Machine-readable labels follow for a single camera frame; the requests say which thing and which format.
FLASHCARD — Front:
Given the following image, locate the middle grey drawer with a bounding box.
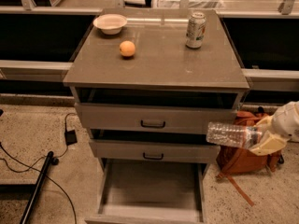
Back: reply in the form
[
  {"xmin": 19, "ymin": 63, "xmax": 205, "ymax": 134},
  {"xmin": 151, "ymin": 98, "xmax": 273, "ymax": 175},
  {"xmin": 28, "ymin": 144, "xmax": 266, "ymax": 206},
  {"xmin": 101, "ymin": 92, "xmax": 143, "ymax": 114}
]
[{"xmin": 90, "ymin": 140, "xmax": 220, "ymax": 163}]

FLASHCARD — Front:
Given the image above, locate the orange backpack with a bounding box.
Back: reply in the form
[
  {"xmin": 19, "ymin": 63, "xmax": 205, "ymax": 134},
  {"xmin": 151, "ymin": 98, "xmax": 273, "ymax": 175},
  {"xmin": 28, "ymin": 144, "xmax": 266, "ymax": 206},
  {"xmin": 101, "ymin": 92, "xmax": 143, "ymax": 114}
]
[{"xmin": 217, "ymin": 107, "xmax": 284, "ymax": 206}]

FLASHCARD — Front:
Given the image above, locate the clear plastic water bottle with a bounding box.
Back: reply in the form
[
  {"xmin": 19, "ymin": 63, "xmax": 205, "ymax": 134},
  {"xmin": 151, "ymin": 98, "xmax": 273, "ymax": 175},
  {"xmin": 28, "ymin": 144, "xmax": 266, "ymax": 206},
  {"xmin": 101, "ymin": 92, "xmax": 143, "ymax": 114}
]
[{"xmin": 206, "ymin": 122, "xmax": 263, "ymax": 149}]

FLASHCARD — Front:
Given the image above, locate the grey drawer cabinet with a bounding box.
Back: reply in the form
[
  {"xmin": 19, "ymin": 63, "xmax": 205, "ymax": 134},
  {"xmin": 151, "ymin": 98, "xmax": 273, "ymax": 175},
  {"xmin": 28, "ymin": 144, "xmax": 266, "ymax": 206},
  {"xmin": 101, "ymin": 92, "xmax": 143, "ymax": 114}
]
[{"xmin": 63, "ymin": 7, "xmax": 251, "ymax": 224}]

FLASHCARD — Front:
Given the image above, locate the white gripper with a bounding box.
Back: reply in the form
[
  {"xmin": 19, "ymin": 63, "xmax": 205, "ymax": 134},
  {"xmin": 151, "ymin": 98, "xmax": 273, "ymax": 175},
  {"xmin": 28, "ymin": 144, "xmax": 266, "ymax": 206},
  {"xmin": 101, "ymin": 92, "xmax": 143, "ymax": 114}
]
[{"xmin": 249, "ymin": 102, "xmax": 299, "ymax": 156}]

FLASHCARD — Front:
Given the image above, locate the black power adapter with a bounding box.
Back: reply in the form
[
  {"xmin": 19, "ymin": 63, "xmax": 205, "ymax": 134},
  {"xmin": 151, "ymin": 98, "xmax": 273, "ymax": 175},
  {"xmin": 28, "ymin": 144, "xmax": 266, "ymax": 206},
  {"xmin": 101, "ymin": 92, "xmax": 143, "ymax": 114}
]
[{"xmin": 64, "ymin": 130, "xmax": 78, "ymax": 146}]

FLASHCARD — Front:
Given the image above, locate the grey drawer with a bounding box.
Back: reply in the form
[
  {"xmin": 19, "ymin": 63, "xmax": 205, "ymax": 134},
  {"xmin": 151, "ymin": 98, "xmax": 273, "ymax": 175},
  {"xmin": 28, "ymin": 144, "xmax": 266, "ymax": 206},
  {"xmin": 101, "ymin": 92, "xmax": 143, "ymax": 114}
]
[
  {"xmin": 75, "ymin": 103, "xmax": 236, "ymax": 134},
  {"xmin": 85, "ymin": 160, "xmax": 206, "ymax": 224},
  {"xmin": 90, "ymin": 140, "xmax": 220, "ymax": 163}
]

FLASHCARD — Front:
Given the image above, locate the black floor pole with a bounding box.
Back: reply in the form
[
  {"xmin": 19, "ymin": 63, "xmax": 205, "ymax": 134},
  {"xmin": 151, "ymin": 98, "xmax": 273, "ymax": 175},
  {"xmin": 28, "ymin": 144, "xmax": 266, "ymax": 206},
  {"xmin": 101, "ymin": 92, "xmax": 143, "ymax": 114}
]
[{"xmin": 20, "ymin": 151, "xmax": 54, "ymax": 224}]

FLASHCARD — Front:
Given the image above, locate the top grey drawer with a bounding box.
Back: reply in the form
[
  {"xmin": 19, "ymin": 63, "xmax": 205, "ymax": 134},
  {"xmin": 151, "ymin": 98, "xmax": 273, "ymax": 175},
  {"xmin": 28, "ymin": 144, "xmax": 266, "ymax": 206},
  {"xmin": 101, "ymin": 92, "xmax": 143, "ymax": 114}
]
[{"xmin": 75, "ymin": 103, "xmax": 236, "ymax": 134}]

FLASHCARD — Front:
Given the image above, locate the orange fruit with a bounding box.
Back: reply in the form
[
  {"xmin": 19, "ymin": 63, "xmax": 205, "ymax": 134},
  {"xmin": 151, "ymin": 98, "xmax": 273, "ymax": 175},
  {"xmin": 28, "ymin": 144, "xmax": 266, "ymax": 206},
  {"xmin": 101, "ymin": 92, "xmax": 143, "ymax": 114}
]
[{"xmin": 120, "ymin": 41, "xmax": 135, "ymax": 57}]

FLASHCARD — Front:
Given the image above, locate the white bowl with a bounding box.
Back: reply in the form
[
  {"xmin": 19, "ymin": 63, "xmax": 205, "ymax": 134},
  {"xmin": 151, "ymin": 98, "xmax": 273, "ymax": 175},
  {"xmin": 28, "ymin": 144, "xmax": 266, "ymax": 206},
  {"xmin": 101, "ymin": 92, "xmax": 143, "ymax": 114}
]
[{"xmin": 93, "ymin": 14, "xmax": 127, "ymax": 35}]

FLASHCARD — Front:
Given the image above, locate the green white soda can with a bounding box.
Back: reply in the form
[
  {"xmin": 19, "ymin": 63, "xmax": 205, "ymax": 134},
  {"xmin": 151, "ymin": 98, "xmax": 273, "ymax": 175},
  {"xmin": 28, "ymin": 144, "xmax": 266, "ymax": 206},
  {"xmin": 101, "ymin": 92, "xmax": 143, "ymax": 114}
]
[{"xmin": 186, "ymin": 12, "xmax": 206, "ymax": 49}]

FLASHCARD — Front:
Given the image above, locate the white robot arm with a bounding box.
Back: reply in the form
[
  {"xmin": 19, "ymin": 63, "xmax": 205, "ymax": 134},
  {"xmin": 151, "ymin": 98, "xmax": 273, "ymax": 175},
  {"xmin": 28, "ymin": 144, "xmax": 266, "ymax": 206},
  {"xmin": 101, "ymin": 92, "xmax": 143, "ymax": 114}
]
[{"xmin": 249, "ymin": 102, "xmax": 299, "ymax": 156}]

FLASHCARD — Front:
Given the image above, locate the bottom grey drawer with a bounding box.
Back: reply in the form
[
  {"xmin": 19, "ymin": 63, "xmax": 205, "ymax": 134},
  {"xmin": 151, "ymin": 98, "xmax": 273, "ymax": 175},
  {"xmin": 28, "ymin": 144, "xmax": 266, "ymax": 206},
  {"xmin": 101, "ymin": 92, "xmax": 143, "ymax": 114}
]
[{"xmin": 85, "ymin": 160, "xmax": 206, "ymax": 224}]

